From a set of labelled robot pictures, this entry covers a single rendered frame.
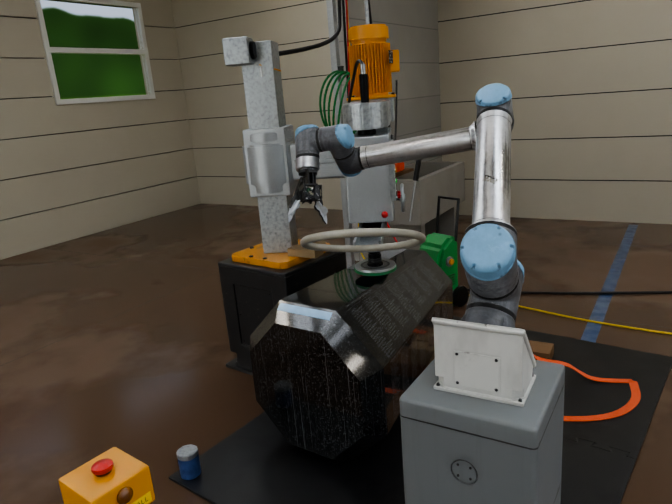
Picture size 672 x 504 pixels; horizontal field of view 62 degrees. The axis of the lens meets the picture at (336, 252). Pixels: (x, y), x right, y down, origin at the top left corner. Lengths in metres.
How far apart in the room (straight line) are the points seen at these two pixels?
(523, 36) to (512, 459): 6.24
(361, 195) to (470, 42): 5.09
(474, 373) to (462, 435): 0.17
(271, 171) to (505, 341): 2.13
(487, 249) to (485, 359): 0.31
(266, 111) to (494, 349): 2.25
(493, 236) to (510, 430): 0.52
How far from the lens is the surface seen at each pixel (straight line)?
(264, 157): 3.40
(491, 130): 1.90
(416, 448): 1.78
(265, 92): 3.45
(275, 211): 3.52
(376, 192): 2.72
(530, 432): 1.61
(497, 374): 1.67
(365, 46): 3.34
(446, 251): 4.41
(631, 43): 7.24
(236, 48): 3.41
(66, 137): 8.92
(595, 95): 7.28
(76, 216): 8.97
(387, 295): 2.79
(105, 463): 1.19
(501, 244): 1.60
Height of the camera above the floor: 1.73
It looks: 16 degrees down
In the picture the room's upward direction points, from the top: 5 degrees counter-clockwise
